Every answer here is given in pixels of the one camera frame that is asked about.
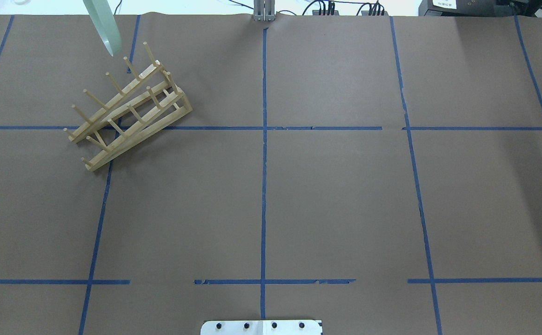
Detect light green plate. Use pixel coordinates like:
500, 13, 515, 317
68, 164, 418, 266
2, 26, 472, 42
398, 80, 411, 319
83, 0, 122, 57

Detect wooden dish rack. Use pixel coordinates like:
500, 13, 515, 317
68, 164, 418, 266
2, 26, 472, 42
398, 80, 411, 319
64, 42, 193, 171

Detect orange black connector block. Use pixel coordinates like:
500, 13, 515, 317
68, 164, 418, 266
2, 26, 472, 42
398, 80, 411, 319
305, 0, 339, 16

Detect black box with label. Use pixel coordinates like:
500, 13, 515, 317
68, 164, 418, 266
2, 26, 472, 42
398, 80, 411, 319
418, 0, 542, 17

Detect aluminium frame post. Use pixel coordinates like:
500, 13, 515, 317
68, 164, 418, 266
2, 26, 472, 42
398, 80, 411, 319
253, 0, 276, 22

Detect white pedestal column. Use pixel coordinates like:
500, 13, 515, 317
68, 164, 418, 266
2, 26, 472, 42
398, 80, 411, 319
200, 319, 323, 335

